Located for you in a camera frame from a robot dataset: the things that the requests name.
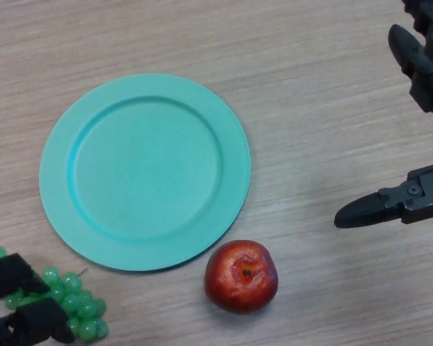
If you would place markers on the green grapes bunch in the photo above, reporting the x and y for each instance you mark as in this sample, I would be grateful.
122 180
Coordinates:
75 306

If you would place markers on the green round plate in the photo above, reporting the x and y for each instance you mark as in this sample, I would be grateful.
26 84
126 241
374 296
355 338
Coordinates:
145 172

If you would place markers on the red apple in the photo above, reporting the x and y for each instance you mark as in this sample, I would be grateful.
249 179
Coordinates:
241 277

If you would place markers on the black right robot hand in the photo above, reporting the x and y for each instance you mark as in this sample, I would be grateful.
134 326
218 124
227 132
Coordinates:
425 79

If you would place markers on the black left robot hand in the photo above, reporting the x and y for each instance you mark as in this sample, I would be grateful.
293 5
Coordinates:
21 313

